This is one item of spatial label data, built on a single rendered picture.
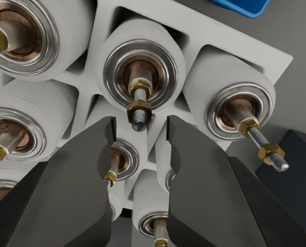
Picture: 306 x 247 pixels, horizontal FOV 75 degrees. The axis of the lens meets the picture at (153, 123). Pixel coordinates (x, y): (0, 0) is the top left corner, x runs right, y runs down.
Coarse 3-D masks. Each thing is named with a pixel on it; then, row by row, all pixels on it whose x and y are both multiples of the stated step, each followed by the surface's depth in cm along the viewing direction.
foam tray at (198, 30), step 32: (128, 0) 23; (160, 0) 23; (96, 32) 24; (192, 32) 25; (224, 32) 25; (192, 64) 27; (256, 64) 27; (288, 64) 27; (96, 96) 36; (160, 128) 32; (128, 192) 40
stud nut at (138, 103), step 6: (132, 102) 14; (138, 102) 13; (144, 102) 14; (132, 108) 13; (138, 108) 13; (144, 108) 13; (150, 108) 14; (132, 114) 14; (150, 114) 14; (150, 120) 14
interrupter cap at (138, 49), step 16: (128, 48) 18; (144, 48) 18; (160, 48) 18; (112, 64) 19; (128, 64) 19; (144, 64) 20; (160, 64) 19; (112, 80) 20; (128, 80) 20; (160, 80) 20; (176, 80) 20; (112, 96) 21; (128, 96) 21; (160, 96) 21
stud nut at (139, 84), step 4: (140, 80) 17; (132, 84) 17; (136, 84) 17; (140, 84) 16; (144, 84) 17; (148, 84) 17; (132, 88) 17; (136, 88) 17; (140, 88) 17; (144, 88) 17; (148, 88) 17; (132, 92) 17; (148, 92) 17; (132, 96) 17; (148, 96) 17
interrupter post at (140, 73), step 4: (140, 68) 19; (144, 68) 20; (132, 72) 19; (136, 72) 19; (140, 72) 18; (144, 72) 19; (148, 72) 19; (132, 76) 18; (136, 76) 18; (140, 76) 17; (144, 76) 18; (148, 76) 18; (132, 80) 17; (136, 80) 17; (144, 80) 17; (148, 80) 17; (128, 88) 18; (152, 88) 18
